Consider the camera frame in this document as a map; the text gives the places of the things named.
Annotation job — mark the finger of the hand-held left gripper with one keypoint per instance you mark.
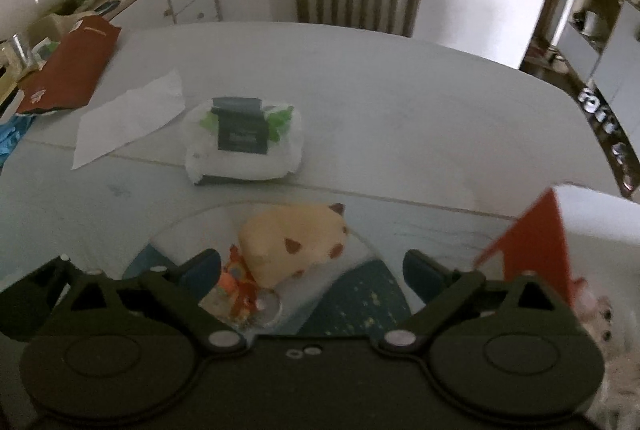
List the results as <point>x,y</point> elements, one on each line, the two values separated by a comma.
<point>35,302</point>

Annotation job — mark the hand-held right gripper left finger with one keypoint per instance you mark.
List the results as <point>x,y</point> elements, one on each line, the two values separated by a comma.
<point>205,270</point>

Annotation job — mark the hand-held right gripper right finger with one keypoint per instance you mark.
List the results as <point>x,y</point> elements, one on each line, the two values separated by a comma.
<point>425,271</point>

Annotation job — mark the tan plush toy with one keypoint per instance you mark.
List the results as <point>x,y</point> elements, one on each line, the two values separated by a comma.
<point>295,242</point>

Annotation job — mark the red cardboard box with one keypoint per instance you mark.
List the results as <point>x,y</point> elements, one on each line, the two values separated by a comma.
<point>535,245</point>

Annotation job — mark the orange toy figure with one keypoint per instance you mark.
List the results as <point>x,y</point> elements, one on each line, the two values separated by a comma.
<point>239,285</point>

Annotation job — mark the glass turntable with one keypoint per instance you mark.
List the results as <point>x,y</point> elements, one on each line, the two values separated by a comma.
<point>365,280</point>

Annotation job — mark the round metal lid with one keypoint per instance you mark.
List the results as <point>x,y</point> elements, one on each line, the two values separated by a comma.
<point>268,308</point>

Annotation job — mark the white wet wipes pack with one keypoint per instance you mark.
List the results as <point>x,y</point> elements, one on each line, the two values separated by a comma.
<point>245,145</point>

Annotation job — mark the white paper sheet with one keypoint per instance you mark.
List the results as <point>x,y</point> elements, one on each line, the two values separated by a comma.
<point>130,120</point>

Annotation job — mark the blue plastic bag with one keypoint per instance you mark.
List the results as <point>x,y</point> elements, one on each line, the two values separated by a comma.
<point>10,135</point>

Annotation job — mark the red-brown paper bag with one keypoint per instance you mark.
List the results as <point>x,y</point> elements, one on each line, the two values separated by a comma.
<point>70,60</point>

